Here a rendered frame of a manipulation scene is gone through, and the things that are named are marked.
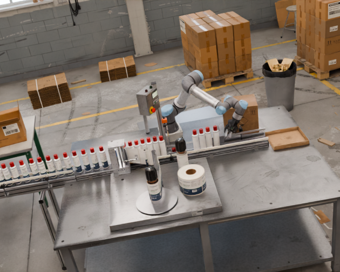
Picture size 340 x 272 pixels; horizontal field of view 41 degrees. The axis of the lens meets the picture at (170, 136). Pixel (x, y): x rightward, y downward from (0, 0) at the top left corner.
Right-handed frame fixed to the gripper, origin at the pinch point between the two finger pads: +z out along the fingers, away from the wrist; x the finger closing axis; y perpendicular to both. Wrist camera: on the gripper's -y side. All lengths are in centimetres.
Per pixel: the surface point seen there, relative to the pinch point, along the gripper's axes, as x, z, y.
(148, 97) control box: -74, -13, 0
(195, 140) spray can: -24.9, 9.4, 3.5
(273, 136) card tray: 44.1, -10.5, -7.8
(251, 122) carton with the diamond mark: 23.2, -12.8, -17.5
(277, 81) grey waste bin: 115, -10, -196
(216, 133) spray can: -10.3, -1.6, 2.7
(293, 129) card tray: 60, -21, -12
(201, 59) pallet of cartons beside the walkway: 48, 29, -324
